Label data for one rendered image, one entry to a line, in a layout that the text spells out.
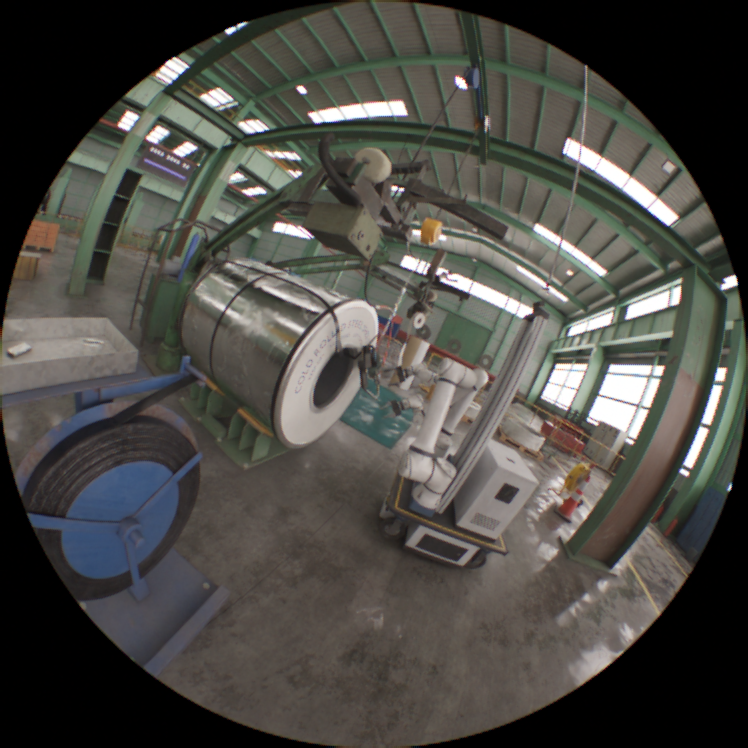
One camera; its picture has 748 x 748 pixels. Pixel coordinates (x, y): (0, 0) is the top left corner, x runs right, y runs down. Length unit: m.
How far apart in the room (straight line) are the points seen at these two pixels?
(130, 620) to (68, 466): 0.88
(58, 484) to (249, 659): 0.97
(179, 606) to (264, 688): 0.47
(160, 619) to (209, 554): 0.46
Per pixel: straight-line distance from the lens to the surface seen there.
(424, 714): 1.51
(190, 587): 1.38
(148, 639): 1.32
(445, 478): 1.59
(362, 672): 1.42
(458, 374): 1.58
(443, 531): 1.77
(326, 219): 0.89
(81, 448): 0.57
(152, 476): 0.73
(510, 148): 3.74
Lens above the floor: 1.28
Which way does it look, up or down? 11 degrees down
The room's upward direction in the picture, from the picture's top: 25 degrees clockwise
